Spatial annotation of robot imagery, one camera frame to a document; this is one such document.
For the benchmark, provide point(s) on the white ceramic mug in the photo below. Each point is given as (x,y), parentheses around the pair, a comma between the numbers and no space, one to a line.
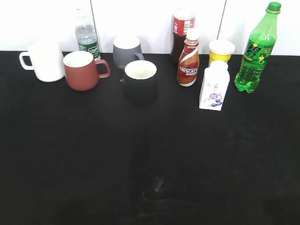
(45,58)

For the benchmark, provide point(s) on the green Sprite soda bottle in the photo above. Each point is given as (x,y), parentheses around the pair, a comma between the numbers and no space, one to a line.
(258,50)

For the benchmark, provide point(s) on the yellow paper cup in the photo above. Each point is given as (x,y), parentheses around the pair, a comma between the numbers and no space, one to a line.
(220,50)

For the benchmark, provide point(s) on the cola bottle red label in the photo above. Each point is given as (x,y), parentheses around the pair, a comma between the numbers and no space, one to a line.
(182,20)

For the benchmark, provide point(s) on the black ceramic mug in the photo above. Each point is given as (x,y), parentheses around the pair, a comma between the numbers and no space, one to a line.
(140,81)

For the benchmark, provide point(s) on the brown Nescafe coffee bottle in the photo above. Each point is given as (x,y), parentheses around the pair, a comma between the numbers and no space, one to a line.
(189,59)

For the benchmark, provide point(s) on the grey ceramic mug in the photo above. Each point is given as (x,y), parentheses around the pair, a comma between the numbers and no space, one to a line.
(125,50)

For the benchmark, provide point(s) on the white blueberry yogurt carton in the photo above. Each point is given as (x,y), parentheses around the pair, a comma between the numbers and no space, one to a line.
(214,86)

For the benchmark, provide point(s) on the red ceramic mug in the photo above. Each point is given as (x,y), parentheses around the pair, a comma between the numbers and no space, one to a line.
(81,70)

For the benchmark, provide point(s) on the clear water bottle green label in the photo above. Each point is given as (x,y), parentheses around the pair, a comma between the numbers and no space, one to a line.
(85,33)

